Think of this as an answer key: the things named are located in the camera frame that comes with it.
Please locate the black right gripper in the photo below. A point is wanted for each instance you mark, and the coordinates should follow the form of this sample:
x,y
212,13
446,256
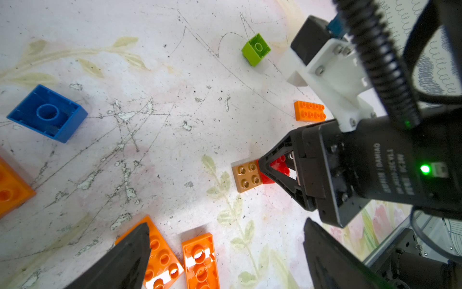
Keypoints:
x,y
340,172

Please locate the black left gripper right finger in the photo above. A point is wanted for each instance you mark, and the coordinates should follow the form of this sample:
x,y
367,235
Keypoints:
x,y
331,266

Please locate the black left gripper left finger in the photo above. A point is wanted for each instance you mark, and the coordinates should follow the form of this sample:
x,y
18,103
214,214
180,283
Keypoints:
x,y
123,267

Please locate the orange 2x4 lego plate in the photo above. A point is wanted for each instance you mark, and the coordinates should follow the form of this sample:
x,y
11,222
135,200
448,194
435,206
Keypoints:
x,y
309,112

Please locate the tan 2x4 lego plate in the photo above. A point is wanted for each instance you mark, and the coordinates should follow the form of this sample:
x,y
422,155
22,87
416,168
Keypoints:
x,y
247,176

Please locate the green square lego brick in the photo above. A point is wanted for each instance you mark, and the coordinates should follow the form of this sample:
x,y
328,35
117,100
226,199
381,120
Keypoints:
x,y
255,50

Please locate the large orange lego brick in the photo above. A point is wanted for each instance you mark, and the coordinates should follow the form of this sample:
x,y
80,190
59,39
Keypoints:
x,y
14,190

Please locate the blue square lego brick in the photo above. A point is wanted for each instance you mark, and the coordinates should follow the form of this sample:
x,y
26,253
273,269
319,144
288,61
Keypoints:
x,y
48,113

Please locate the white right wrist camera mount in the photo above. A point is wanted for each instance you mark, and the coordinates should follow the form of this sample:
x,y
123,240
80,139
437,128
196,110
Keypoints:
x,y
329,65

